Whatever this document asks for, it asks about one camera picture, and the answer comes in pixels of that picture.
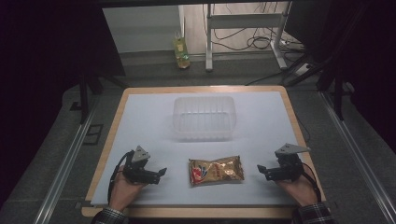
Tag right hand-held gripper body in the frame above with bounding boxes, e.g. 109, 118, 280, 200
265, 142, 312, 183

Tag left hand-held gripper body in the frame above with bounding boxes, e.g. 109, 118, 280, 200
122, 145, 162, 185

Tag gold snack packet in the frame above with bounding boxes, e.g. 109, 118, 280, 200
187, 155, 246, 188

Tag clear plastic container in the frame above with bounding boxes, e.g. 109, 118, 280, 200
172, 95, 237, 142

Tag person's left hand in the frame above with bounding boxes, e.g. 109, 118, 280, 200
108, 165, 148, 213

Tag person's right hand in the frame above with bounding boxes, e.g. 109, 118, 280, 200
275, 172, 319, 207

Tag white table mat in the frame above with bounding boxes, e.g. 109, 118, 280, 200
90, 91, 313, 207

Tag black floor plate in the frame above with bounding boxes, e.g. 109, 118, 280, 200
82, 123, 105, 146

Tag black metal stand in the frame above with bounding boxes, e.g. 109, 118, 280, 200
281, 50, 348, 121
77, 69, 129, 125

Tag white power strip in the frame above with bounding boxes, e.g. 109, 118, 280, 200
294, 63, 313, 77

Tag yellow drink bottle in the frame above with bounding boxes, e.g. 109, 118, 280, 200
172, 29, 191, 70

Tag dark curtain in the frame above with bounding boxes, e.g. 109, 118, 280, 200
0, 0, 127, 206
284, 0, 396, 154

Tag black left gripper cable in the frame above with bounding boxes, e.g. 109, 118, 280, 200
106, 150, 135, 205

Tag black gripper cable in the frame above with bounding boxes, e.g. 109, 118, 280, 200
300, 161, 323, 203
106, 150, 135, 205

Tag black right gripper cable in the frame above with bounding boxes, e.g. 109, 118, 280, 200
300, 161, 323, 203

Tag thin black table cable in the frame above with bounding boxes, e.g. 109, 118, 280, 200
294, 115, 312, 144

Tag aluminium floor rail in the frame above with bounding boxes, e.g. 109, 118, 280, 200
319, 91, 396, 224
32, 101, 98, 224

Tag tangle of black floor cables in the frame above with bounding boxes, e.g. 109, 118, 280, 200
210, 2, 304, 53

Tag white desk frame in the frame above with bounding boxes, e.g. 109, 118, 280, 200
205, 2, 293, 73

